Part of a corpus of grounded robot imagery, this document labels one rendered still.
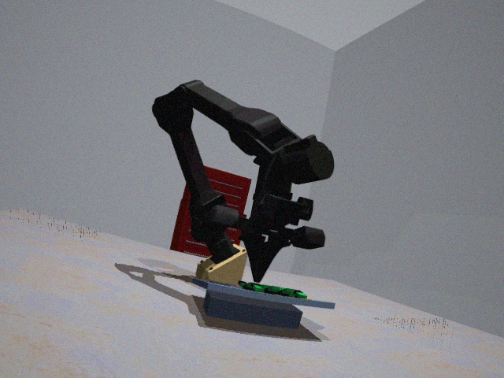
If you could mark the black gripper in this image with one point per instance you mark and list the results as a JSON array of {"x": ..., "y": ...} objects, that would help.
[{"x": 261, "y": 253}]

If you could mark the light blue switch panel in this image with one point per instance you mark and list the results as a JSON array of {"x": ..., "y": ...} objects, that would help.
[{"x": 256, "y": 303}]

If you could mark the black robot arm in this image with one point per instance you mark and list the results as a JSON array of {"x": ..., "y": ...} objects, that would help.
[{"x": 282, "y": 155}]

